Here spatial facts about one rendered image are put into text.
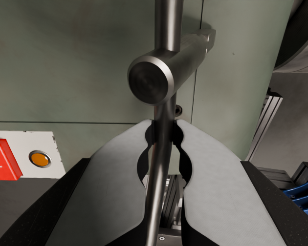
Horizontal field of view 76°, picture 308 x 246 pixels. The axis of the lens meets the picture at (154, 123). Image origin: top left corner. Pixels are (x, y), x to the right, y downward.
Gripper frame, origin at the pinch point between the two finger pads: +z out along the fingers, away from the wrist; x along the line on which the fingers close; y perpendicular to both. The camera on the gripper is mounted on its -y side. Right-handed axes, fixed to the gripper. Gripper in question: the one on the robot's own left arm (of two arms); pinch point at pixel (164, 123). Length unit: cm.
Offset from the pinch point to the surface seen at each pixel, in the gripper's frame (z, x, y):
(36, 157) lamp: 8.2, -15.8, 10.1
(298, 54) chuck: 14.6, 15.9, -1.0
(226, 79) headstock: 8.5, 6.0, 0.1
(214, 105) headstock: 8.5, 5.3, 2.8
